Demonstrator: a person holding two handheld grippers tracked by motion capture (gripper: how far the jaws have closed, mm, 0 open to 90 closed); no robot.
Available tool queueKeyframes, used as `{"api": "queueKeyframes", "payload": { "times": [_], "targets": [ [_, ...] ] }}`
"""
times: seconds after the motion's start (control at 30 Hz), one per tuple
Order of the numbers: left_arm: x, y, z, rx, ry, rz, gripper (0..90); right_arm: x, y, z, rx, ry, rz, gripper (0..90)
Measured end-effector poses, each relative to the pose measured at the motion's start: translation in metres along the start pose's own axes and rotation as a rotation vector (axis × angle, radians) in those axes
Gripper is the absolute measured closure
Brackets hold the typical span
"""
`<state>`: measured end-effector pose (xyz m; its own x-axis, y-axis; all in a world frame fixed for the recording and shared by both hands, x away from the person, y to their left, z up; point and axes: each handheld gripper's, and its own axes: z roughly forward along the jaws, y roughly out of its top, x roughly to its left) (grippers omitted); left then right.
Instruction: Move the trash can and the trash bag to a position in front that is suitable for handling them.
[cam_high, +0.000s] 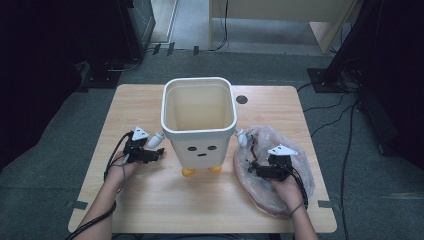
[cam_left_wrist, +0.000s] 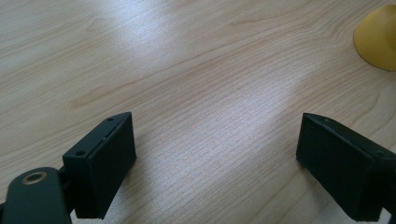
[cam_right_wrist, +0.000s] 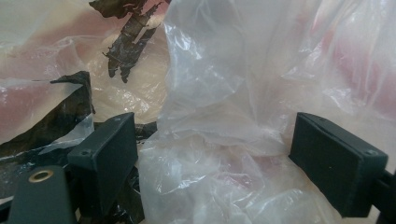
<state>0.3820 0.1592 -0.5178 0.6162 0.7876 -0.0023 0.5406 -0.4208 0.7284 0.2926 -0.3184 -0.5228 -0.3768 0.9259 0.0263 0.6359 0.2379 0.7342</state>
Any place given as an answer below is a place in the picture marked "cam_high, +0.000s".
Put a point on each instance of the black tape strip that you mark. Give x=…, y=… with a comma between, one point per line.
x=170, y=48
x=196, y=50
x=156, y=49

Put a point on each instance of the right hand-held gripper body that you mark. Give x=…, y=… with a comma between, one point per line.
x=278, y=168

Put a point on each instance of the beige wooden desk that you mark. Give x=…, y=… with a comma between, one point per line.
x=283, y=8

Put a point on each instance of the black stand base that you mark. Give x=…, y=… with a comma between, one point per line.
x=316, y=81
x=100, y=79

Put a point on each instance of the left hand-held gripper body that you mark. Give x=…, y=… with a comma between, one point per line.
x=136, y=151

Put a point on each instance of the dark tape piece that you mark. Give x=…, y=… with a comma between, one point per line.
x=325, y=204
x=80, y=205

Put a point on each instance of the black round table grommet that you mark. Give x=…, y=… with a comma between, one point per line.
x=241, y=99

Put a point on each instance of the clear plastic bag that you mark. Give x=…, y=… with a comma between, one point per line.
x=301, y=166

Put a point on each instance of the person's right hand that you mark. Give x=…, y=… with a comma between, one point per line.
x=290, y=195

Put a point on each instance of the black cabinet with glass door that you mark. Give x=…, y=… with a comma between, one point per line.
x=143, y=20

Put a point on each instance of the white trash bin with face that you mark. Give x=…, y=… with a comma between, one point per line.
x=200, y=154

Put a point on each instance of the person's left hand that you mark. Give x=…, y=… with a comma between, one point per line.
x=118, y=173

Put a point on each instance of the black stand pole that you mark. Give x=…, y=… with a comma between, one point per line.
x=346, y=43

